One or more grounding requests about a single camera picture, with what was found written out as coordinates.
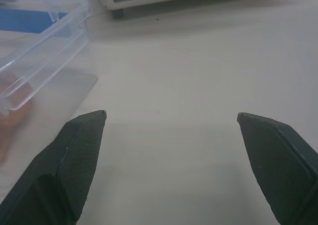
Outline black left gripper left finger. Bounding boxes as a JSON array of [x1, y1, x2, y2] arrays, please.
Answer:
[[0, 110, 108, 225]]

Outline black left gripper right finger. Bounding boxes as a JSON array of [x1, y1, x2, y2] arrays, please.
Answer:
[[237, 112, 318, 225]]

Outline brown bread roll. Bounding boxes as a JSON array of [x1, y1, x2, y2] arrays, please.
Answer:
[[0, 71, 33, 162]]

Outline clear plastic storage box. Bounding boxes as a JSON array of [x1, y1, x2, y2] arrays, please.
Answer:
[[0, 0, 98, 193]]

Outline blue box lid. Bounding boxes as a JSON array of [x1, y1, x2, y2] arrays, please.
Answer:
[[0, 7, 67, 34]]

